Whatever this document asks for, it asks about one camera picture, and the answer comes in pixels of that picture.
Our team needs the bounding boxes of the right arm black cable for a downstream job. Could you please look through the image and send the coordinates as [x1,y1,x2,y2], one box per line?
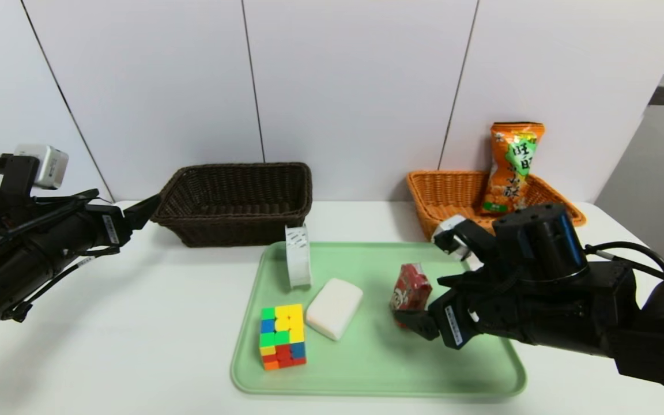
[586,241,664,277]

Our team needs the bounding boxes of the white soap bar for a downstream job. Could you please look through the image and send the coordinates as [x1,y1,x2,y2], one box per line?
[305,278,363,341]

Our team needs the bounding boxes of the white tape roll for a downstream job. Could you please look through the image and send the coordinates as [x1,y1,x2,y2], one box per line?
[285,225,313,289]

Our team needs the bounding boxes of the camera black mount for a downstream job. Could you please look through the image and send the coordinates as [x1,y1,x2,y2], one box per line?
[1,153,40,197]
[453,219,503,260]

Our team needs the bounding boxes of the green plastic tray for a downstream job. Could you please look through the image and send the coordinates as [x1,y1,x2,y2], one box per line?
[230,242,527,398]

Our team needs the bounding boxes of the orange wicker basket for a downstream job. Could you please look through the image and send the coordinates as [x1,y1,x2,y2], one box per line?
[406,170,587,243]

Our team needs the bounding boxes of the multicoloured puzzle cube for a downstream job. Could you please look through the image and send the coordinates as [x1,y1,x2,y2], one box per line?
[259,304,307,371]

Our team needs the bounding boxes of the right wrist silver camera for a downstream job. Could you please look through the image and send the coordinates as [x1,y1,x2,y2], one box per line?
[432,215,471,257]

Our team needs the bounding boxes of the left camera black mount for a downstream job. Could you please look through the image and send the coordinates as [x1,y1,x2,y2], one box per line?
[1,153,40,197]

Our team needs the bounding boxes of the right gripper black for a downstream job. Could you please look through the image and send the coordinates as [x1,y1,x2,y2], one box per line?
[392,270,515,350]

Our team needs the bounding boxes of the orange snack bag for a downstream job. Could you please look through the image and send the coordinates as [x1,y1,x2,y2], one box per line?
[480,122,546,215]

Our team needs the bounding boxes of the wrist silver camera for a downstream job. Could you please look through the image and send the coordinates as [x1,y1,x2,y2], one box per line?
[15,144,70,190]
[432,215,471,257]

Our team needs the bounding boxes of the small red snack pack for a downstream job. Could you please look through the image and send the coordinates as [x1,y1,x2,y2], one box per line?
[390,263,433,329]

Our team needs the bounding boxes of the dark brown wicker basket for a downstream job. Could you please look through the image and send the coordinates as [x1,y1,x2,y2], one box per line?
[150,162,313,248]

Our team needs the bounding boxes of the right camera black mount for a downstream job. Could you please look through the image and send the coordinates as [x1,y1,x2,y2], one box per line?
[453,219,503,260]

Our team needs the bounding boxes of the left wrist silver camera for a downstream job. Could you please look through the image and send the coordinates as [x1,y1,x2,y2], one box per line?
[15,144,70,190]

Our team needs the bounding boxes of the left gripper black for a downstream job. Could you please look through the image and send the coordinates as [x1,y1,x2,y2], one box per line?
[25,193,161,278]

